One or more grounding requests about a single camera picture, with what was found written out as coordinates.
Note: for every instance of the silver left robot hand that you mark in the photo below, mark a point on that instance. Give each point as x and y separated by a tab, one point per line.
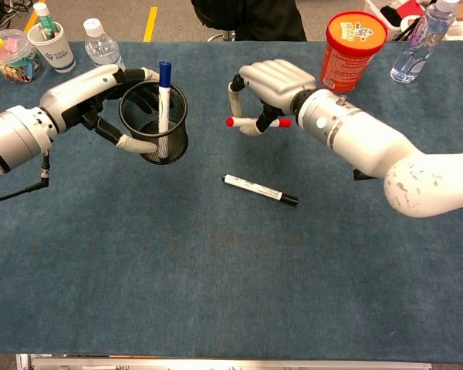
77	92

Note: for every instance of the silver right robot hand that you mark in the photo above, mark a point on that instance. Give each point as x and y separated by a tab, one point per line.
274	81

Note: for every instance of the red cap whiteboard marker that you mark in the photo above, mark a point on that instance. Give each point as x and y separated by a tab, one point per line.
283	123

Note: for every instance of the blue cap whiteboard marker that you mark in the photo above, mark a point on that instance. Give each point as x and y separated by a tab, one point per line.
164	104

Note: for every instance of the black cap whiteboard marker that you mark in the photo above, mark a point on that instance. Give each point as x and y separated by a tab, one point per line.
254	188

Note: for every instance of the black cylindrical cup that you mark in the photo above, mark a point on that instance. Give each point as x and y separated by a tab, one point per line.
173	146

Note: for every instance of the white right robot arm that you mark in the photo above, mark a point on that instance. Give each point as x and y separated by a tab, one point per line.
370	138

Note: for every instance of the white paper cup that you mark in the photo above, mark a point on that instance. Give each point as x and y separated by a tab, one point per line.
58	54

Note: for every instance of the white cap water bottle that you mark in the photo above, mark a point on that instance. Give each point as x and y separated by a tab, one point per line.
100	46

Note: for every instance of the person in black clothes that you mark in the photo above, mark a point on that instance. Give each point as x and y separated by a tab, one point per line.
254	19

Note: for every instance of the chrome stool base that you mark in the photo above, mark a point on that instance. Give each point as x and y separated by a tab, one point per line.
222	36

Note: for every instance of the clear jar of clips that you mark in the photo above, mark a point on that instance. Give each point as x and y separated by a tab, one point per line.
11	61

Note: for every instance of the orange lidded canister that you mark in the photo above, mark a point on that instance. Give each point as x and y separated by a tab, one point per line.
347	61

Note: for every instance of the green white tube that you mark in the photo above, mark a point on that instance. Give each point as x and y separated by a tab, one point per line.
44	17

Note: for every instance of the white storage basket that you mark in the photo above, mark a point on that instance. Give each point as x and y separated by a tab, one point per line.
393	19

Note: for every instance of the purple label clear bottle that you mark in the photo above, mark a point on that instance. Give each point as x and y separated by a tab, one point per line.
416	50

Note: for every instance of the blue felt table cover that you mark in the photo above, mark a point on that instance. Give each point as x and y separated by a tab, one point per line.
231	270

